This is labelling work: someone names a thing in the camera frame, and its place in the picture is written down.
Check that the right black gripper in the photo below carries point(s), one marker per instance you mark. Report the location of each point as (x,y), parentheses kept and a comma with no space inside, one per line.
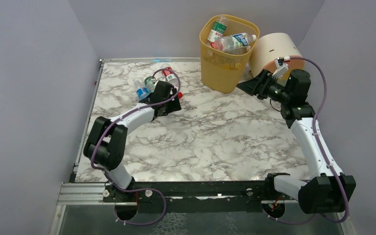
(260,84)

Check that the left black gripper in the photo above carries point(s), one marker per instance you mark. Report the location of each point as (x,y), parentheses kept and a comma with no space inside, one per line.
(161,94)

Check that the green label tall bottle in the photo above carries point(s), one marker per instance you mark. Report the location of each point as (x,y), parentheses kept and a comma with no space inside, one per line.
(150,83)

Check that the red label clear bottle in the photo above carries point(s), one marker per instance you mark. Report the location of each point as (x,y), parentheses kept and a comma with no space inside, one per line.
(169,77)

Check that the blue label clear bottle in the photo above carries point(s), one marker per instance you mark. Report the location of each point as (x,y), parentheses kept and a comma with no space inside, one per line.
(141,90)

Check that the crushed clear water bottle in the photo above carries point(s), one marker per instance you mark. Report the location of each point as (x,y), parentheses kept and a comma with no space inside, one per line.
(233,42)

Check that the green white label bottle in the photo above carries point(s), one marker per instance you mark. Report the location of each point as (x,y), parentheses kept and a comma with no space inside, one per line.
(218,28)

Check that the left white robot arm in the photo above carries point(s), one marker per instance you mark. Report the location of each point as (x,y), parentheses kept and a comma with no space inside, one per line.
(105,145)

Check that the yellow mesh plastic bin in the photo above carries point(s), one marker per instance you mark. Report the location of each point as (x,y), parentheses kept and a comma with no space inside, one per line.
(220,71)

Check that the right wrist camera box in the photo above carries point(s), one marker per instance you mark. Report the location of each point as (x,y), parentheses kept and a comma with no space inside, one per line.
(281,66)

